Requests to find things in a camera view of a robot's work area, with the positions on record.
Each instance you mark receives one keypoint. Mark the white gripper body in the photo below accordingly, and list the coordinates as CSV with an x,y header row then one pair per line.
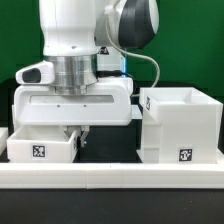
x,y
67,91

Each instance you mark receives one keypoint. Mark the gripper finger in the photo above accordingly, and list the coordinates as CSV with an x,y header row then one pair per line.
x,y
71,129
85,130

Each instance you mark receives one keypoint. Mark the white front drawer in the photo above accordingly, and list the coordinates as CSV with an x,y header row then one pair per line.
x,y
42,144

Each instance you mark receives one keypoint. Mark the white drawer cabinet box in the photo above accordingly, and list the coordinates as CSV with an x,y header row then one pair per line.
x,y
179,126

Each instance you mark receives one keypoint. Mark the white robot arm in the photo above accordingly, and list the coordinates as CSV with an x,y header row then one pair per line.
x,y
81,27

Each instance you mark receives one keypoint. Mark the white U-shaped fence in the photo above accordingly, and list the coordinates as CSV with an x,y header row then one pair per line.
x,y
100,175

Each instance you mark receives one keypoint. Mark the white marker sheet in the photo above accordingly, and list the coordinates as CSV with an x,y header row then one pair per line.
x,y
136,113

